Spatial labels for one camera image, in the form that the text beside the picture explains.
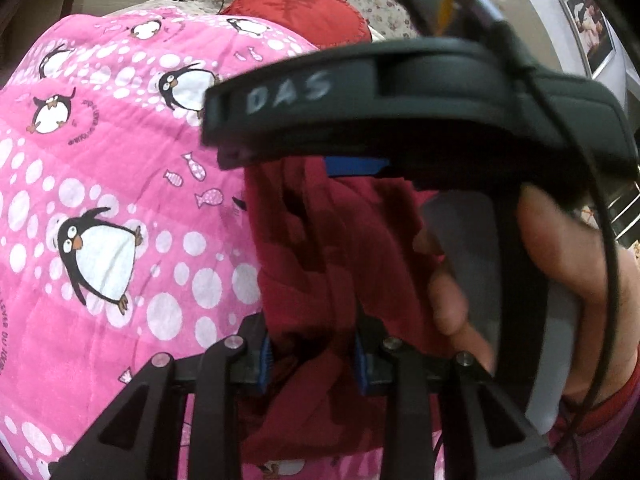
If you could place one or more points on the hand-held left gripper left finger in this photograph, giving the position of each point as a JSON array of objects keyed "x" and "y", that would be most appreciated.
[{"x": 265, "y": 365}]

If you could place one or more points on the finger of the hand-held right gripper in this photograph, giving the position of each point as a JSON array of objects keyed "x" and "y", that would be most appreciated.
[{"x": 357, "y": 166}]

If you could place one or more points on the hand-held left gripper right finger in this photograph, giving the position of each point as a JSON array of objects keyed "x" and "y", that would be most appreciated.
[{"x": 361, "y": 367}]

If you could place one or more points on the dark red garment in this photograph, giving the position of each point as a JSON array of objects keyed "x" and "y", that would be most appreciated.
[{"x": 310, "y": 260}]

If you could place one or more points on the person's right hand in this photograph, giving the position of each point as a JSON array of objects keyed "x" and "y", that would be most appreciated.
[{"x": 575, "y": 260}]

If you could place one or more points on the red pillow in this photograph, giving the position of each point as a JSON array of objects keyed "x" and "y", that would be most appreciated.
[{"x": 300, "y": 5}]

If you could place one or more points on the dark wooden dresser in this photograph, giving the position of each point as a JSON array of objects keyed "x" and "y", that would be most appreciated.
[{"x": 625, "y": 200}]

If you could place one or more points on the pink penguin print blanket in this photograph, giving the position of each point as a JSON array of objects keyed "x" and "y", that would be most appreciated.
[{"x": 100, "y": 160}]

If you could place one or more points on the framed wall picture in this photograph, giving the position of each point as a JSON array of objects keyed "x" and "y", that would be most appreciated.
[{"x": 590, "y": 35}]

